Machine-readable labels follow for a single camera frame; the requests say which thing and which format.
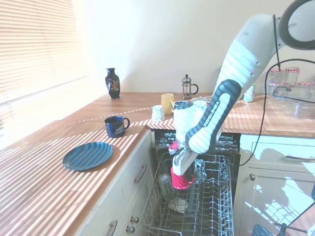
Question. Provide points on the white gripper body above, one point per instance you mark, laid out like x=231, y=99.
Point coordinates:
x=182, y=164

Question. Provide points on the red mug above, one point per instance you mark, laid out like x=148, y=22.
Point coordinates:
x=179, y=182

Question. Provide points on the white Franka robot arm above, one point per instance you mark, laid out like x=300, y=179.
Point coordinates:
x=233, y=61

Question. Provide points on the dishwasher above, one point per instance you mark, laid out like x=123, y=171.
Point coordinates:
x=161, y=147

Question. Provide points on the small white ribbed cup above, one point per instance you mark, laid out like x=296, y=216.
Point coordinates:
x=158, y=113

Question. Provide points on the yellow mug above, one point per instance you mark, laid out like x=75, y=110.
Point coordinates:
x=167, y=103

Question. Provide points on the navy printed mug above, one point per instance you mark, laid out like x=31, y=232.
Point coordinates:
x=114, y=127

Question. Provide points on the clear drinking glass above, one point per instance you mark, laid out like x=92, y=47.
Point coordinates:
x=167, y=186

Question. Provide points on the black tumbler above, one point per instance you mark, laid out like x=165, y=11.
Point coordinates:
x=193, y=199

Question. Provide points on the white dish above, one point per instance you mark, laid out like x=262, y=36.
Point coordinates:
x=180, y=205

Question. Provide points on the metal cabinet knob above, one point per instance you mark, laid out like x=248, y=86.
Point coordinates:
x=252, y=176
x=130, y=229
x=134, y=219

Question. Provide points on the glass French press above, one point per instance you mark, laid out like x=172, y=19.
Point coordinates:
x=187, y=88

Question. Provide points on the dark blue plate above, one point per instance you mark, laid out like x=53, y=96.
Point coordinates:
x=87, y=156

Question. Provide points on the dark blue painted vase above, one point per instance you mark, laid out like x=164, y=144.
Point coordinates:
x=112, y=84

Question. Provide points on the glass jar red lid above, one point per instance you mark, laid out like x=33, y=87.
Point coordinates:
x=306, y=83
x=292, y=75
x=278, y=76

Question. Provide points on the clear container with clip lid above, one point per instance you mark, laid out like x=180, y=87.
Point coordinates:
x=302, y=108

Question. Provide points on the wooden window blind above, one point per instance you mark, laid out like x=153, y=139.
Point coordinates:
x=37, y=49

